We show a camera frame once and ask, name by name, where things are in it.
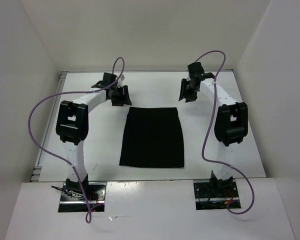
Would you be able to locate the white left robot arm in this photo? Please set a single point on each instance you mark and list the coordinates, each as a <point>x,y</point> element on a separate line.
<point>72,125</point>

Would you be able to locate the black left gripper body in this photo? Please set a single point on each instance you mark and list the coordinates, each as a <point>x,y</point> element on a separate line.
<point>117,92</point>

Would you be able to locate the black skirt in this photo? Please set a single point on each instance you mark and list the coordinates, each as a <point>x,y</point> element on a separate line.
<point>153,138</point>

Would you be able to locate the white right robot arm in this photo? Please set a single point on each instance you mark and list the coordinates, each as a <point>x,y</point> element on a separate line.
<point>229,122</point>

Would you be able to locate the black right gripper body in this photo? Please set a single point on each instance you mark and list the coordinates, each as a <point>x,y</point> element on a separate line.
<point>189,86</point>

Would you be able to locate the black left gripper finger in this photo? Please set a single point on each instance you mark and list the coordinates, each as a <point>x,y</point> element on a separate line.
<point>118,101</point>
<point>127,100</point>

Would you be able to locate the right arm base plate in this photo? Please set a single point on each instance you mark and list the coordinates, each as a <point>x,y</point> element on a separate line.
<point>206,199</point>

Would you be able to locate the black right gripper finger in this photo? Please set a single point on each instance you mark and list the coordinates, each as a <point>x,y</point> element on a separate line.
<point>190,95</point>
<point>183,89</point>

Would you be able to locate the aluminium table frame rail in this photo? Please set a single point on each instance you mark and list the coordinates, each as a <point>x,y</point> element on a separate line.
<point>102,147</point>

